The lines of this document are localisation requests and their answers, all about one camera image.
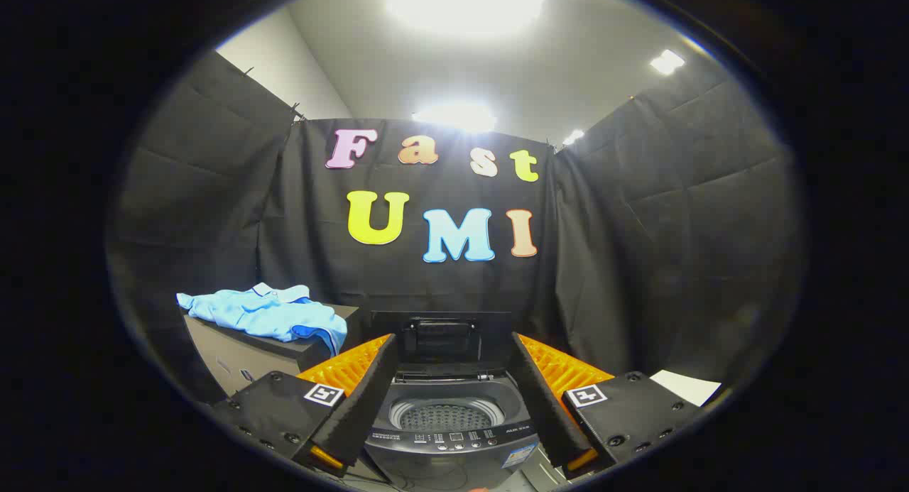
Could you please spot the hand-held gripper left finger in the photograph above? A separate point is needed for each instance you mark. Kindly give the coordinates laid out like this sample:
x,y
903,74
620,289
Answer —
x,y
369,400

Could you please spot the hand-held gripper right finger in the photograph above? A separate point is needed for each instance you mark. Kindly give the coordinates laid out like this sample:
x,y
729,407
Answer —
x,y
543,400

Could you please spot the dark grey washing machine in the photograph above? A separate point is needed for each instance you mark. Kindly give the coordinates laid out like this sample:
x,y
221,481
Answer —
x,y
447,456

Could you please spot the light blue polo shirt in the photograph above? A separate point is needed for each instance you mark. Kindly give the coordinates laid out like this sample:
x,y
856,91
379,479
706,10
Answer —
x,y
263,314

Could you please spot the grey cabinet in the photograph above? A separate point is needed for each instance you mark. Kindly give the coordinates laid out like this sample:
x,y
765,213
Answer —
x,y
234,357

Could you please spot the white paper sheet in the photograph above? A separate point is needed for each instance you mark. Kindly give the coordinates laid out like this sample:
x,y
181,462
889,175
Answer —
x,y
685,387

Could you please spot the black backdrop cloth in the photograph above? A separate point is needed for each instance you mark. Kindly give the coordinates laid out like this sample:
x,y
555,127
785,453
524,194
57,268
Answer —
x,y
625,250

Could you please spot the ceiling light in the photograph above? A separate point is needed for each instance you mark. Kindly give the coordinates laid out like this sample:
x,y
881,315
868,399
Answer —
x,y
465,6
573,136
667,61
454,117

